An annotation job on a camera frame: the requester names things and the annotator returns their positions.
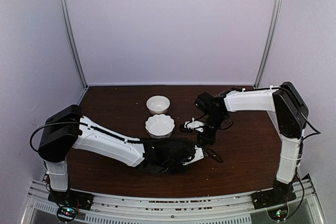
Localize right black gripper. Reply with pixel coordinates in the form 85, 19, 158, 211
198, 113, 227, 147

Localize black zippered tool case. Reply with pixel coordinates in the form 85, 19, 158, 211
167, 138, 224, 174

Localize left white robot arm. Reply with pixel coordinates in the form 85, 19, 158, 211
31, 104, 204, 205

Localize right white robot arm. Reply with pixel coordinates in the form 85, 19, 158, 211
195, 82, 320, 204

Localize scalloped white bowl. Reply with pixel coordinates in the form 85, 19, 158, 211
145, 114, 175, 139

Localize round white bowl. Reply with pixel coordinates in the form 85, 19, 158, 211
146, 95, 171, 114

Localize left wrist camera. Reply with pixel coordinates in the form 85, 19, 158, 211
182, 145, 207, 166

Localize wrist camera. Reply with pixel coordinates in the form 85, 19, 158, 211
179, 120, 205, 133
182, 145, 207, 166

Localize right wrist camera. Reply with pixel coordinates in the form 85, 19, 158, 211
179, 120, 205, 133

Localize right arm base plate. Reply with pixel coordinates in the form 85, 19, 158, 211
251, 189, 297, 210

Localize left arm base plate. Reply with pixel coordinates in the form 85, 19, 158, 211
48, 190, 93, 210

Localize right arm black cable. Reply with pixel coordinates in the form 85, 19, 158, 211
286, 87, 322, 209

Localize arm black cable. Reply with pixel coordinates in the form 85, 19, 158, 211
286, 87, 322, 209
29, 121, 79, 153

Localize aluminium front rail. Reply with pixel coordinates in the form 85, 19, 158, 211
18, 179, 327, 223

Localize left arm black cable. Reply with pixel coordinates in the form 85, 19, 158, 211
29, 121, 79, 153

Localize right aluminium corner post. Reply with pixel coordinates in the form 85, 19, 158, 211
254, 0, 283, 88

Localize aluminium corner post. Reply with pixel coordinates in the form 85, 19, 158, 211
60, 0, 88, 89
254, 0, 283, 88

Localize left aluminium corner post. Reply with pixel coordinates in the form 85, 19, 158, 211
60, 0, 88, 89

